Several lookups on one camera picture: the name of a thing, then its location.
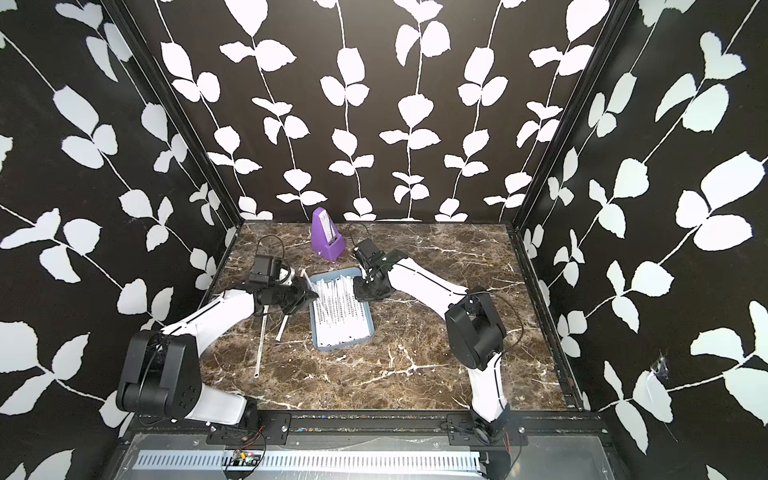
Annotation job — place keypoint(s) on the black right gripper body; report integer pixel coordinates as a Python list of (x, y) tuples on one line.
[(366, 289)]

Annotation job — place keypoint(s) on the purple metronome-like object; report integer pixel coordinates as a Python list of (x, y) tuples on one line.
[(326, 240)]

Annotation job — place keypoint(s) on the black left corner post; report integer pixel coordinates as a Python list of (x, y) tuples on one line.
[(148, 64)]

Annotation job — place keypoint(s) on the small green circuit board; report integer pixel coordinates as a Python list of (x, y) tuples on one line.
[(243, 459)]

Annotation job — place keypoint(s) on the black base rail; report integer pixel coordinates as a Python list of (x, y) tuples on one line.
[(460, 427)]

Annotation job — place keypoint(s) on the blue plastic storage box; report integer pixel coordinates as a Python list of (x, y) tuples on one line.
[(330, 277)]

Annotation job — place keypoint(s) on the black corner frame post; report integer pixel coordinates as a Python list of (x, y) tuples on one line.
[(610, 33)]

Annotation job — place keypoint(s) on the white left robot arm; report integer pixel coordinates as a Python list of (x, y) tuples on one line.
[(161, 375)]

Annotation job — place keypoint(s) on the white slotted cable duct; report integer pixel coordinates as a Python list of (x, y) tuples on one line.
[(365, 462)]

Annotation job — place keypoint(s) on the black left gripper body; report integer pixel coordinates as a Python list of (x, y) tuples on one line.
[(290, 297)]

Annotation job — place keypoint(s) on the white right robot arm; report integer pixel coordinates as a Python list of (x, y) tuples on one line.
[(475, 330)]

